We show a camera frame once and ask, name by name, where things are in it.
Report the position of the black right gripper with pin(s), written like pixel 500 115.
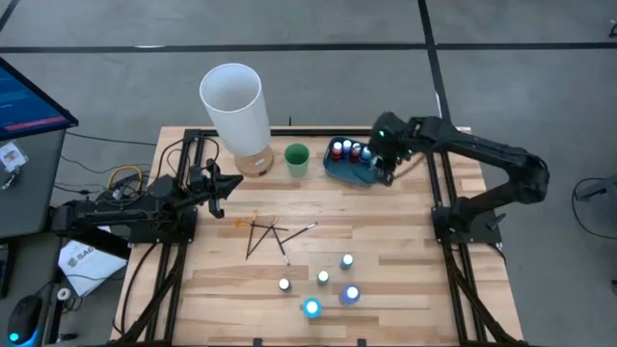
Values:
pixel 385 161

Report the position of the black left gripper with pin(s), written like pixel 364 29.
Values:
pixel 212 190

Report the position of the small blue paint bottle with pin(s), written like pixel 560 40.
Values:
pixel 346 146
pixel 365 154

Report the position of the small red paint bottle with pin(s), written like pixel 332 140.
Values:
pixel 356 152
pixel 337 151

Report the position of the black paintbrush gold ferrule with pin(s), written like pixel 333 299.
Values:
pixel 263 238
pixel 250 241

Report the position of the black paintbrush silver ferrule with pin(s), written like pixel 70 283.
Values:
pixel 299 232
pixel 282 250

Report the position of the small teal paint bottle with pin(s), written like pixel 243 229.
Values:
pixel 346 261

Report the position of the small black paint bottle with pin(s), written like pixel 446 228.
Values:
pixel 284 285

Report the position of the small green paint bottle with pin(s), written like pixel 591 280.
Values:
pixel 322 277

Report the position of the large purple paint bottle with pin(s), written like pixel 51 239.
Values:
pixel 350 294

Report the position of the large turquoise paint bottle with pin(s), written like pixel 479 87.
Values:
pixel 312 308

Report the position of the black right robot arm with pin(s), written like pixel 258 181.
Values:
pixel 482 147

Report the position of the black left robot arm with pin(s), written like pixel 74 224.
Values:
pixel 106 212

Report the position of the blue-grey plastic bin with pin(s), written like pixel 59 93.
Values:
pixel 347 174

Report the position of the mint green plastic cup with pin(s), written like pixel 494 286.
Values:
pixel 296 166

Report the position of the white shade wooden table lamp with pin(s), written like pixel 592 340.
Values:
pixel 236 111

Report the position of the white printed paper sheet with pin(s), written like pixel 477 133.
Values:
pixel 91 270

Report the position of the grey desk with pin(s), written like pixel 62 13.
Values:
pixel 34 193

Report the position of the white tape roll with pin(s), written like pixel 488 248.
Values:
pixel 59 294

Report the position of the white card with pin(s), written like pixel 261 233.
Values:
pixel 12 156

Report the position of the blue screen monitor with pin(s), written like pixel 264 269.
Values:
pixel 24 106

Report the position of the black computer mouse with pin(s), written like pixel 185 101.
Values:
pixel 24 318

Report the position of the black aluminium table frame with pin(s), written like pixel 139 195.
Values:
pixel 313 131

